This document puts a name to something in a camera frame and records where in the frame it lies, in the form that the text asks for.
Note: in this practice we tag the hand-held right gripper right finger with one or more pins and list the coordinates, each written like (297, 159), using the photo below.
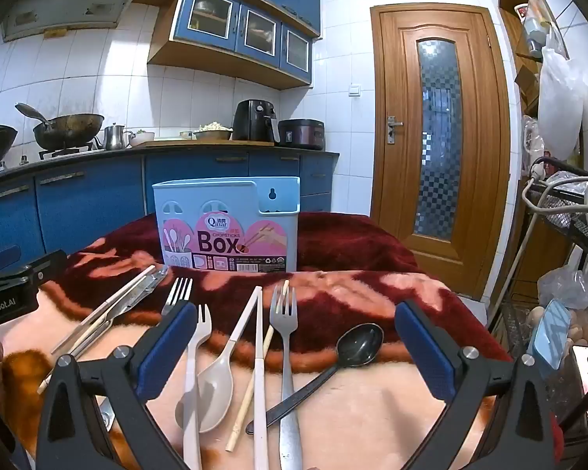
(424, 352)

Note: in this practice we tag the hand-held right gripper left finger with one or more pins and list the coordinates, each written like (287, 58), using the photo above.
(166, 352)

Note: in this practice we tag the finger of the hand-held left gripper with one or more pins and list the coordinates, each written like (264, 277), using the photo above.
(49, 262)
(2, 258)

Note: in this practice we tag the white plastic fork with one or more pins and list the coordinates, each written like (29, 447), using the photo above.
(192, 401)

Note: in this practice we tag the beige plastic spoon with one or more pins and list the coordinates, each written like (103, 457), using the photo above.
(215, 387)

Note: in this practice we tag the black spoon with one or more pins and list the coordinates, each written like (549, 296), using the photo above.
(360, 345)

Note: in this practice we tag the steel table knife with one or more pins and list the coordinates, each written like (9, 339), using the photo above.
(142, 286)

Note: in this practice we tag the steel spoon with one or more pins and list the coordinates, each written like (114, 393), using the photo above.
(106, 413)

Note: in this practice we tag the wooden chopstick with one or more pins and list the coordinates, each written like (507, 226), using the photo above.
(243, 411)

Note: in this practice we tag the light blue utensil holder box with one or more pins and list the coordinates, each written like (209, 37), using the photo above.
(225, 205)

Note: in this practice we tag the blue base cabinets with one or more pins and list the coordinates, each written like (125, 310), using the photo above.
(88, 205)

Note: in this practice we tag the red patterned blanket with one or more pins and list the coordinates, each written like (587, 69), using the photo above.
(372, 426)

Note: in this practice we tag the gas stove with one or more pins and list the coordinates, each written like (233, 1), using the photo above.
(63, 152)

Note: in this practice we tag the light blue plastic box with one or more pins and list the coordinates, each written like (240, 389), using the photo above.
(551, 335)

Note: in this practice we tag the steel kettle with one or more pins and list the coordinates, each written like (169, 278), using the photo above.
(113, 138)

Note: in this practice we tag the metal ladle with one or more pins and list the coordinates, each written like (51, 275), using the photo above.
(32, 112)

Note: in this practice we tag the wooden door with glass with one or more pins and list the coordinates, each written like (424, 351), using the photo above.
(397, 205)

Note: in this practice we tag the white bowl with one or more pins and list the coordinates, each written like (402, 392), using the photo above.
(141, 139)

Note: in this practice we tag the clear plastic bag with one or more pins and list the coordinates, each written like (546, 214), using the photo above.
(568, 284)

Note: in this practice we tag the small bowl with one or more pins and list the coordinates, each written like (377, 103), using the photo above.
(186, 134)

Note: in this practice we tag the steel basin with food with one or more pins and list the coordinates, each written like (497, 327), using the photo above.
(213, 133)

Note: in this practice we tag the black air fryer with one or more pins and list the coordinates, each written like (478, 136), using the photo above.
(252, 120)

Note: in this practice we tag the dark rice cooker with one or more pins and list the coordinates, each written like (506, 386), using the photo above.
(301, 134)

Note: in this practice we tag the grey range hood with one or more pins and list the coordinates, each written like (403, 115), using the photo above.
(54, 5)

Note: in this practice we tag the cardboard box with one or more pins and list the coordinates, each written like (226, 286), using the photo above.
(527, 88)

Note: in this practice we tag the white plastic bag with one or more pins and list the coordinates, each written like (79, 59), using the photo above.
(561, 103)

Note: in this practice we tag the wooden shelf unit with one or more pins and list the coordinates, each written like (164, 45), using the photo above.
(512, 44)

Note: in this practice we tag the red and white cup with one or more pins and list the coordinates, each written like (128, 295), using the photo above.
(521, 11)

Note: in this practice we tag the white light switch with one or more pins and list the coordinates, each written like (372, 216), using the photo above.
(355, 89)

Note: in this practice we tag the blue wall cabinet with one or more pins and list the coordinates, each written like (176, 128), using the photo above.
(235, 24)

